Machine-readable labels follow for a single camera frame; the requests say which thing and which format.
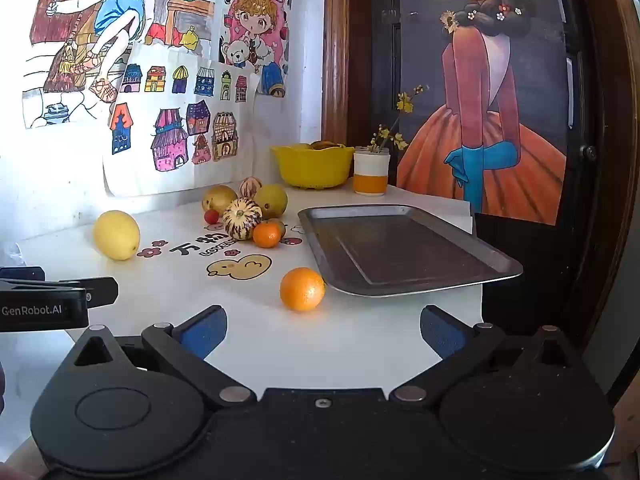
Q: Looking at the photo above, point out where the white and orange cup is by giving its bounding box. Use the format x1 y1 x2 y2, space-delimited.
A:
353 146 391 197

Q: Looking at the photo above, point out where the yellow plastic bowl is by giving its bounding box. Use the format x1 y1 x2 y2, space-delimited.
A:
270 143 355 190

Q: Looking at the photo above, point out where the colourful houses drawing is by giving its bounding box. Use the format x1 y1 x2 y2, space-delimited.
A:
102 42 261 198

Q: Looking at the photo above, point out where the brown wooden door frame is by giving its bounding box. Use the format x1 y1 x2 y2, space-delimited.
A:
322 0 374 149

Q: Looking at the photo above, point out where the pile of yellow brown fruits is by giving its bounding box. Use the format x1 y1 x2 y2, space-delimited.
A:
291 140 347 151

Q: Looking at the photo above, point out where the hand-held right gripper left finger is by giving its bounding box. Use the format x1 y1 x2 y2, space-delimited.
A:
61 304 254 407

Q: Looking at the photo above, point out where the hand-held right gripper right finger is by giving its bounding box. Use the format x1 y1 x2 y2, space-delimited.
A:
389 304 584 404

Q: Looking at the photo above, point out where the large orange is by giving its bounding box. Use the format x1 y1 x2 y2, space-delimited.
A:
279 267 326 312

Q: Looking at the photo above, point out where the child with fan drawing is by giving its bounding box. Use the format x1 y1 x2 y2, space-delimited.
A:
22 0 224 129

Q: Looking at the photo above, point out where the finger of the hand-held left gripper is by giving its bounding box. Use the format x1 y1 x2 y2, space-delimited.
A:
0 266 119 309

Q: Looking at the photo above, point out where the cartoon girl with bear drawing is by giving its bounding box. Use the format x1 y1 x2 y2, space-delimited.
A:
218 0 293 99

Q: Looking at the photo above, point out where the metal tray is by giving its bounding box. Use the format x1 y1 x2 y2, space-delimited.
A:
298 204 524 297

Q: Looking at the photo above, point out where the small tangerine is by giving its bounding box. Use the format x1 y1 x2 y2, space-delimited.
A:
252 222 282 249

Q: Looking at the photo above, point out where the white printed table cover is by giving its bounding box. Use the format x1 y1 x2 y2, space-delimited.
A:
0 183 484 397

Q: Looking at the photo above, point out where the golden pear with red blush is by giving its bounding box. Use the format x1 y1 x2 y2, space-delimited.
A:
201 185 239 216

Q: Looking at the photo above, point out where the yellow lemon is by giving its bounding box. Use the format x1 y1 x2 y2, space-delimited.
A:
255 184 289 220
93 210 141 261

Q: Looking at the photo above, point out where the dark door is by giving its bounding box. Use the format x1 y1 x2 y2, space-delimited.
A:
370 0 618 356

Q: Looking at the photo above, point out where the wall poster with orange dress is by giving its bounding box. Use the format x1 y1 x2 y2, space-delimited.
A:
396 0 571 226

